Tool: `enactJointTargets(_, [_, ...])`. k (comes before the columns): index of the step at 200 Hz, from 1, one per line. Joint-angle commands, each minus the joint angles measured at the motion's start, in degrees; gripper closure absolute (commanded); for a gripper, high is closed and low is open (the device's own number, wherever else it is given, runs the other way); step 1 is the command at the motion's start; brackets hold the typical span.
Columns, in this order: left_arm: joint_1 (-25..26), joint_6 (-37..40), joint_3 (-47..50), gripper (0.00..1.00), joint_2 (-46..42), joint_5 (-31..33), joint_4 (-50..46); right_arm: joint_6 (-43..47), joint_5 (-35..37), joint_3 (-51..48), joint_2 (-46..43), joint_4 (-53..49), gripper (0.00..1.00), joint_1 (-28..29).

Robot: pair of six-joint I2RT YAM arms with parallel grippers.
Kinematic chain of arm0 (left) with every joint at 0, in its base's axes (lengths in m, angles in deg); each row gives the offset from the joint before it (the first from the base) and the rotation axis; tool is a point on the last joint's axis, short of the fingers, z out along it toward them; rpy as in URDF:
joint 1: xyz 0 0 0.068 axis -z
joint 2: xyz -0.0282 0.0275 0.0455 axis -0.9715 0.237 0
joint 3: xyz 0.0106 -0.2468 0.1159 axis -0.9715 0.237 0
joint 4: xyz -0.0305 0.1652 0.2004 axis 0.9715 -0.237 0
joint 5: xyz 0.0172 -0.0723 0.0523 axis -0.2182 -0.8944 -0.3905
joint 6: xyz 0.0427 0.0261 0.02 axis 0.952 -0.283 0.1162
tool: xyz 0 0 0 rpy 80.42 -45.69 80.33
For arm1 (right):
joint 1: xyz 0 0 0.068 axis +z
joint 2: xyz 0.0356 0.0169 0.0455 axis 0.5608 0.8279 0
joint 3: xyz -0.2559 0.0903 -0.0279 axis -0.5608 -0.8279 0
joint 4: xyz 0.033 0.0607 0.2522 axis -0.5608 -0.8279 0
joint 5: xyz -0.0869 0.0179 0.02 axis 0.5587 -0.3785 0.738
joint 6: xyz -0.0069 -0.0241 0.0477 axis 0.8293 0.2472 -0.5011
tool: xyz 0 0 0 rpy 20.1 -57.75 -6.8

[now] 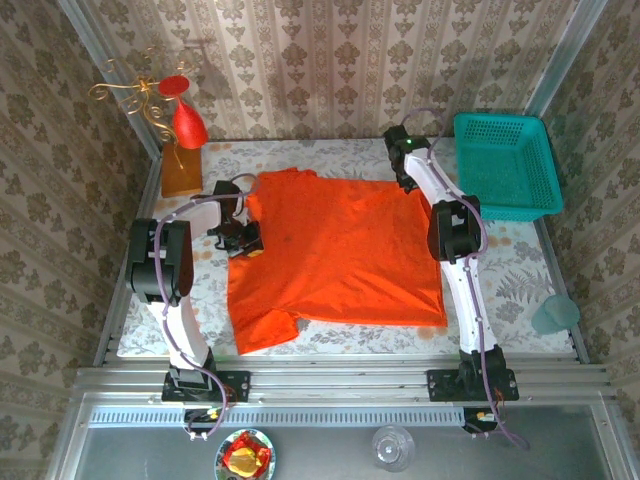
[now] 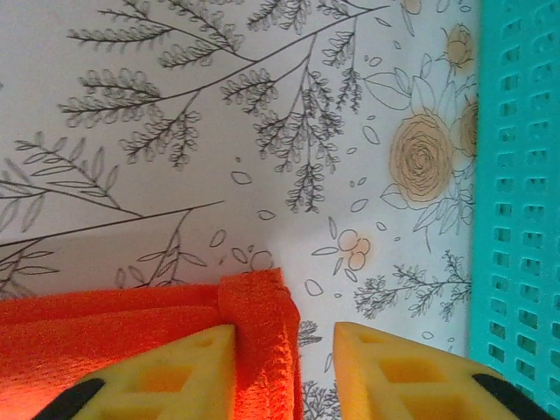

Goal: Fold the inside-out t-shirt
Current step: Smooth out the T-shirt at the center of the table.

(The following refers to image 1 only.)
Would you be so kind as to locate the orange mesh t-shirt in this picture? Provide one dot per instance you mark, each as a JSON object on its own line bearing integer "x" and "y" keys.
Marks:
{"x": 340, "y": 250}

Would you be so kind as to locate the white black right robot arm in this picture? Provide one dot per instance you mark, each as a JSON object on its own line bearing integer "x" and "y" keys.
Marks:
{"x": 470, "y": 310}

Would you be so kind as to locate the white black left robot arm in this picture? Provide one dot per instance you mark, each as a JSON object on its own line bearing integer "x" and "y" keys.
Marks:
{"x": 185, "y": 330}

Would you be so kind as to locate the floral patterned table mat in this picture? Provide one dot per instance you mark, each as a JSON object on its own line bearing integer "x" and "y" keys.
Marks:
{"x": 325, "y": 150}

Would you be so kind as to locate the red wine glass ornament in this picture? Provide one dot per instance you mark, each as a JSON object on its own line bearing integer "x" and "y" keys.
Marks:
{"x": 189, "y": 127}

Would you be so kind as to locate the teal perforated plastic basket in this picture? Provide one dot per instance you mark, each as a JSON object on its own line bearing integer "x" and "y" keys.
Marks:
{"x": 505, "y": 165}

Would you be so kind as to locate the translucent green cup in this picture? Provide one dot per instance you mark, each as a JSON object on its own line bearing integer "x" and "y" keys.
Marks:
{"x": 555, "y": 315}

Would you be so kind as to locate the red foil wrapped candy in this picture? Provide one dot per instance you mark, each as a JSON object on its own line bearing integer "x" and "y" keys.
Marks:
{"x": 240, "y": 442}

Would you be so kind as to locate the yellow foil wrapped candy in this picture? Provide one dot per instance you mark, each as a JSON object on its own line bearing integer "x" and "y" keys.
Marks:
{"x": 245, "y": 460}

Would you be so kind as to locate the small patterned plate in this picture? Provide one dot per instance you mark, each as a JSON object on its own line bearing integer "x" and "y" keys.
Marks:
{"x": 220, "y": 462}

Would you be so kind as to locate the clear drinking glass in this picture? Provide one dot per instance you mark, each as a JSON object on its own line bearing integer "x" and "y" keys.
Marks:
{"x": 392, "y": 447}

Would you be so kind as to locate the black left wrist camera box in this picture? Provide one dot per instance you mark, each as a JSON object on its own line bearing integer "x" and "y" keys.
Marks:
{"x": 252, "y": 235}

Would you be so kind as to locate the aluminium frame post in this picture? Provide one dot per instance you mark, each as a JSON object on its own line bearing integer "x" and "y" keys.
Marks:
{"x": 83, "y": 30}
{"x": 568, "y": 50}

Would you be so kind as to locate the aluminium mounting rail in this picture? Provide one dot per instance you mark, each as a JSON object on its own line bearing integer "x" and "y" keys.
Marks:
{"x": 340, "y": 385}

